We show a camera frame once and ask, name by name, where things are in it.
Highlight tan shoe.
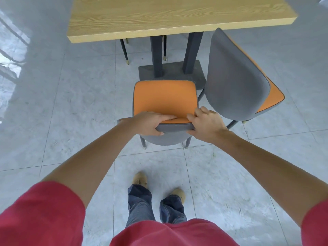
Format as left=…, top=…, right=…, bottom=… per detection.
left=170, top=187, right=186, bottom=205
left=132, top=172, right=148, bottom=189

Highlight tan left shoe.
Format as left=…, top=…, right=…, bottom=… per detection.
left=132, top=172, right=148, bottom=189

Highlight red shirt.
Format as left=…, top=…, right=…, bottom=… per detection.
left=0, top=180, right=328, bottom=246

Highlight orange and grey chair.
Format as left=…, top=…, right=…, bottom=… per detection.
left=117, top=80, right=199, bottom=150
left=197, top=28, right=285, bottom=130

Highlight person's left hand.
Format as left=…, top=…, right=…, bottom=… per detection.
left=127, top=111, right=178, bottom=136

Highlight wooden table with dark base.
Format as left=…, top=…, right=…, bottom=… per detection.
left=67, top=0, right=299, bottom=90

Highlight blue jeans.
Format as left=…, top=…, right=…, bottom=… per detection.
left=125, top=184, right=188, bottom=228

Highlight person's left forearm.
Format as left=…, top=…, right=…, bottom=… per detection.
left=41, top=118, right=140, bottom=209

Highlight black chair legs, gold tips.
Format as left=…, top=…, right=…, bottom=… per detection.
left=119, top=35, right=168, bottom=66

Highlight tan right shoe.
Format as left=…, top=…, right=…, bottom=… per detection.
left=170, top=187, right=186, bottom=205

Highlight person's right forearm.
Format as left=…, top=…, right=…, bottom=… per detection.
left=213, top=129, right=328, bottom=227

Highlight person's right hand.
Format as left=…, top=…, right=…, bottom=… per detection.
left=186, top=106, right=231, bottom=144

